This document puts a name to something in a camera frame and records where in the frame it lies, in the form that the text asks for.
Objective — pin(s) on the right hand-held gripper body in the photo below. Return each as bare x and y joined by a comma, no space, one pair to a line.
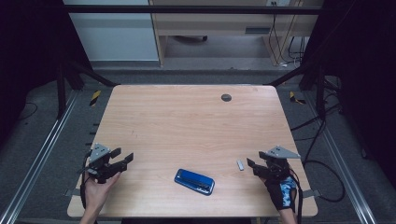
277,168

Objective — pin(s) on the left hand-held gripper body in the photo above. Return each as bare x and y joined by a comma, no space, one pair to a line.
99,169

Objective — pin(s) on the silver staple strip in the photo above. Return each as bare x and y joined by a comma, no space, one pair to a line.
240,165

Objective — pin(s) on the blue phone-like case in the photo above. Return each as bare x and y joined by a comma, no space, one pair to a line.
193,182

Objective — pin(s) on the person's left hand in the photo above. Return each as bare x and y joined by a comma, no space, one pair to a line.
96,194

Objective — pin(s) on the person's right hand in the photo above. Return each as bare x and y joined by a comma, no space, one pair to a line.
281,194

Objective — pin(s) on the grey tape tab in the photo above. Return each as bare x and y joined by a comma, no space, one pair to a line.
71,192
310,193

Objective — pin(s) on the yellow black tape piece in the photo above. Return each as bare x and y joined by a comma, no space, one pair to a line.
293,97
95,98

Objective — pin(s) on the grey round table grommet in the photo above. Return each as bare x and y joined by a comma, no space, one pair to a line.
226,97

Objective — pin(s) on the white cabinet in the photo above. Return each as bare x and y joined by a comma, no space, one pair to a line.
115,37

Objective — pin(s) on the black curtain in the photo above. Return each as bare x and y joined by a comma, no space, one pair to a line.
28,46
364,62

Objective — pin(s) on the light wooden desk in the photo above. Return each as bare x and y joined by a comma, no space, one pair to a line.
218,21

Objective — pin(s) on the aluminium floor rail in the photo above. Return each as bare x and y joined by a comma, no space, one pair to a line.
40,155
342,161

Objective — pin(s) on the black frame post with strut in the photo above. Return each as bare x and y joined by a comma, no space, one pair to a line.
320,93
61,93

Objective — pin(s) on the black horizontal frame bar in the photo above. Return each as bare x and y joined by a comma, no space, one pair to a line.
186,9

